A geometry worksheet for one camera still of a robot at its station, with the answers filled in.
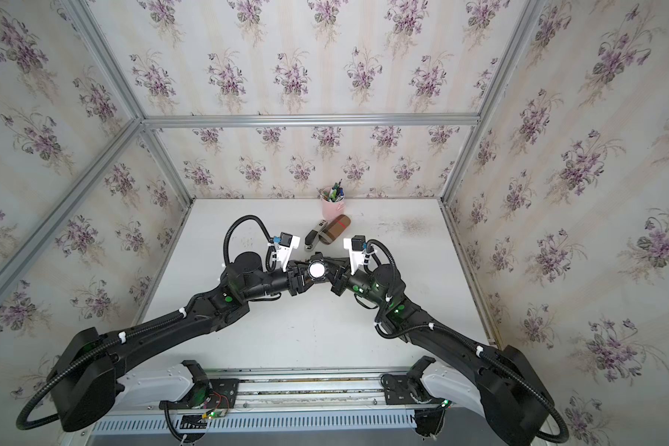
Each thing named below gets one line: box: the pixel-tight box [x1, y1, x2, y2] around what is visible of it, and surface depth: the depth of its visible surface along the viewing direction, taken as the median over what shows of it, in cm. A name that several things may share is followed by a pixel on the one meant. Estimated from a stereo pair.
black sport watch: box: [306, 251, 328, 283], surface depth 65 cm
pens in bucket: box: [315, 178, 345, 204], surface depth 109 cm
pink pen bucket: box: [321, 197, 345, 223], surface depth 110 cm
